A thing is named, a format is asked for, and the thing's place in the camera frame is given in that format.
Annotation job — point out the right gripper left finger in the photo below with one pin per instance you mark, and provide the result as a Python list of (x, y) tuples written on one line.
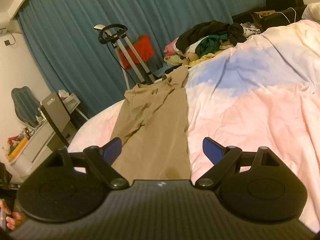
[(100, 160)]

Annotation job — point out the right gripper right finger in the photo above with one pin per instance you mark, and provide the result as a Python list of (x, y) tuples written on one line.
[(224, 160)]

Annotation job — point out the tan brown garment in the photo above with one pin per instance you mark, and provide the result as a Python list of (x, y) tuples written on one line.
[(152, 125)]

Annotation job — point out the pile of mixed clothes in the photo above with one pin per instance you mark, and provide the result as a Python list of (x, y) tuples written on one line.
[(206, 40)]

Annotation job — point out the person left hand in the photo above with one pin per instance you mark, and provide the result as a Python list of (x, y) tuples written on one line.
[(13, 219)]

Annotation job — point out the white desk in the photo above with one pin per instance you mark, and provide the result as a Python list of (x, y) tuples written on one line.
[(44, 141)]

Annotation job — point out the grey chair back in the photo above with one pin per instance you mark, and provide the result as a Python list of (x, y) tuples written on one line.
[(56, 114)]

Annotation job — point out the pastel tie-dye duvet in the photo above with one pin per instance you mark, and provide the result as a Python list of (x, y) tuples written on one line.
[(263, 92)]

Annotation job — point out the red fabric basket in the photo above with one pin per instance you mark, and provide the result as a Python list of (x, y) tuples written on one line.
[(143, 47)]

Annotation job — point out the garment steamer stand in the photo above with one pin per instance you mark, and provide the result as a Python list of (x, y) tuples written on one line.
[(125, 52)]

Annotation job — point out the blue curtain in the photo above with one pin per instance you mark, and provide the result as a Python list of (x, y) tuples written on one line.
[(69, 39)]

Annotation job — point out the brown cardboard box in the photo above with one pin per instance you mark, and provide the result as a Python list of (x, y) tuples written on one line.
[(259, 15)]

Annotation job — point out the black sofa chair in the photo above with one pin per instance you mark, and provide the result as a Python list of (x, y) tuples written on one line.
[(275, 13)]

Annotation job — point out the white pillow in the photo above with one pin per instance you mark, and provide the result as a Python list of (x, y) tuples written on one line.
[(312, 12)]

